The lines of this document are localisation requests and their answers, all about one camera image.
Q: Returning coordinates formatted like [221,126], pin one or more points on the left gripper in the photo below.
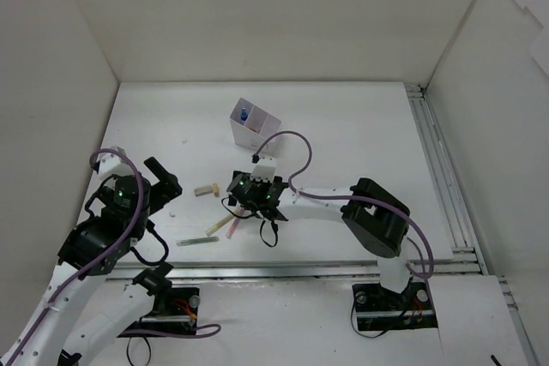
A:
[164,186]

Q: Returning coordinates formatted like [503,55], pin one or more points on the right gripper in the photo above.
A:
[256,196]

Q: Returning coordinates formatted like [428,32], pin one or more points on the orange highlighter pen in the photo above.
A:
[253,128]

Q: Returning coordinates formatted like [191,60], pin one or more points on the blue-capped clear spray bottle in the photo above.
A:
[243,115]

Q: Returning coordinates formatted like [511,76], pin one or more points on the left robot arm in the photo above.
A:
[88,255]

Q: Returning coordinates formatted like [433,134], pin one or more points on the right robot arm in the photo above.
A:
[373,215]

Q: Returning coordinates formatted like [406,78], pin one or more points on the pink purple highlighter pen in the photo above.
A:
[234,225]

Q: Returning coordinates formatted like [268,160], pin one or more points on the yellow highlighter pen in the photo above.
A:
[214,228]

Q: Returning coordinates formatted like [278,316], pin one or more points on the yellow eraser with sleeve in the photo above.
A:
[212,189]

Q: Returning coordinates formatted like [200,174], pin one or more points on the green highlighter pen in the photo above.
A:
[197,241]

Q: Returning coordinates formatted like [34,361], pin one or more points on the white three-compartment organizer box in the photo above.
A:
[251,125]

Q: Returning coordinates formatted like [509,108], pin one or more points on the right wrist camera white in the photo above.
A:
[264,169]

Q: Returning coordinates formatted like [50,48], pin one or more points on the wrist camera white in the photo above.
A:
[109,163]
[264,169]

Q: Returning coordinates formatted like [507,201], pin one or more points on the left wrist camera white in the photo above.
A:
[109,163]

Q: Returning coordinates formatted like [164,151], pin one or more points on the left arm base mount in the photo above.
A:
[175,312]

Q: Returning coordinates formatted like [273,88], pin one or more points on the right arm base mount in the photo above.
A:
[376,311]

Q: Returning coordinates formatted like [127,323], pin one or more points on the aluminium frame rail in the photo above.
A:
[290,305]

